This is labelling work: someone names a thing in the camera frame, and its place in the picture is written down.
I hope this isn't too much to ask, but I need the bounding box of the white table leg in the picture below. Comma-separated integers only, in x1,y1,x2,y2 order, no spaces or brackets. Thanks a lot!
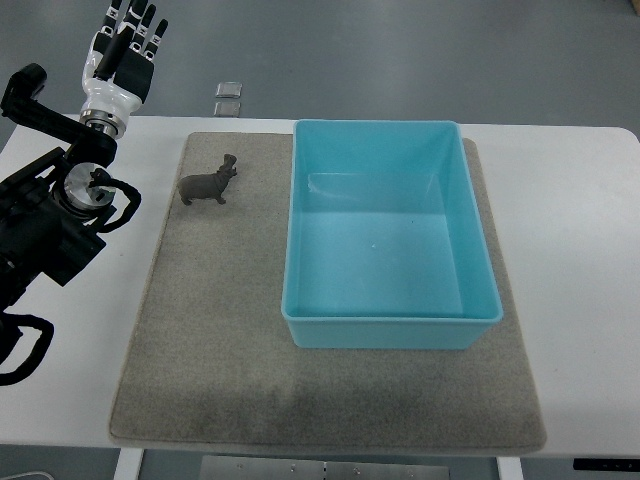
496,457,524,480
113,448,144,480

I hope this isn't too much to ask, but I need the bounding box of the floor outlet plate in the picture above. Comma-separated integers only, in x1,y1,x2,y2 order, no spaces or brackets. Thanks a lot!
215,82,243,98
214,101,241,118

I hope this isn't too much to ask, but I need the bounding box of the blue plastic box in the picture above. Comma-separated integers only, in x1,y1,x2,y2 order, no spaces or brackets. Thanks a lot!
281,120,503,350

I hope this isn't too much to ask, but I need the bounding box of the black table control panel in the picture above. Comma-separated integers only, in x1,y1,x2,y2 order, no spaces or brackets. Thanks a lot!
572,458,640,473

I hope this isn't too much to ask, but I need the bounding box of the right white table leg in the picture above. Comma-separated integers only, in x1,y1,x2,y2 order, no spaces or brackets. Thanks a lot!
496,457,524,480

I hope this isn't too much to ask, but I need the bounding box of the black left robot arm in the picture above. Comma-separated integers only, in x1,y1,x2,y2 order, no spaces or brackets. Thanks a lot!
1,63,141,386

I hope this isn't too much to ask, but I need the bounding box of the left white table leg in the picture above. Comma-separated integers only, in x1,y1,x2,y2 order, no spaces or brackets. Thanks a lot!
113,448,144,480

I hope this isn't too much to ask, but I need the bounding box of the metal table crossbar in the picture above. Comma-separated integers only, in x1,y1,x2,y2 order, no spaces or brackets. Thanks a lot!
199,456,450,480

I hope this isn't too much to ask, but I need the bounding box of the upper floor outlet plate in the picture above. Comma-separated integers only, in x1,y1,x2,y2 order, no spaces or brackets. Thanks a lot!
215,82,243,98

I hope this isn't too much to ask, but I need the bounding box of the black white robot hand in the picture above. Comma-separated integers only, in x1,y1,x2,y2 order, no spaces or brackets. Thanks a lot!
80,1,168,139

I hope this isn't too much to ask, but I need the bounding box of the brown toy hippo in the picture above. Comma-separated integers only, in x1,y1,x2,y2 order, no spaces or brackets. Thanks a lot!
177,153,237,206

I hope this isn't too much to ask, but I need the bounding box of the grey felt mat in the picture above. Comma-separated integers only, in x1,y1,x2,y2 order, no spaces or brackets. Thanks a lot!
109,133,546,455

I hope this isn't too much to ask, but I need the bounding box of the lower floor outlet plate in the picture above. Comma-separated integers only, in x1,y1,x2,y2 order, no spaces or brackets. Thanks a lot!
214,101,241,118

